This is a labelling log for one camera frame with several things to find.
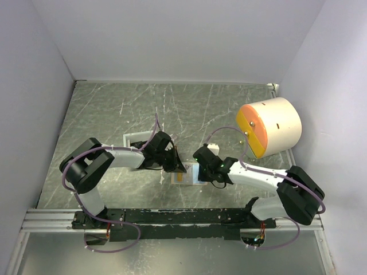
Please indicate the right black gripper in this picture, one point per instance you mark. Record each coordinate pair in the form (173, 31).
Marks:
(202, 177)

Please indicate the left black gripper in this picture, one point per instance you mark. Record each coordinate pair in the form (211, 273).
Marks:
(176, 165)

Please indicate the gold VIP card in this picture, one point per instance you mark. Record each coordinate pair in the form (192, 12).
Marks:
(180, 177)

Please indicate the beige card holder wallet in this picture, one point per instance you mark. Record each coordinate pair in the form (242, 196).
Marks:
(187, 176)

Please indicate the white diamond VIP card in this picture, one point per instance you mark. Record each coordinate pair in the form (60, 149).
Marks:
(187, 173)

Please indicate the white card tray box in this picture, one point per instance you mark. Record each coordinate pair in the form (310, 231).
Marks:
(130, 138)

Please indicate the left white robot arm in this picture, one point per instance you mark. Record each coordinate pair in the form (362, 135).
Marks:
(83, 169)

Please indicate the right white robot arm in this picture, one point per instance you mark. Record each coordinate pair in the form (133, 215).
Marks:
(296, 195)

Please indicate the large cream cylinder drum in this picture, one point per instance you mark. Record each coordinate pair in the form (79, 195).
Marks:
(271, 126)

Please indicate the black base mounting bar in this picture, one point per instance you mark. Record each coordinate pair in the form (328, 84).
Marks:
(226, 223)

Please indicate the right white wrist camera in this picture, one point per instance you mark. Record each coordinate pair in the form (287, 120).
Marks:
(214, 148)

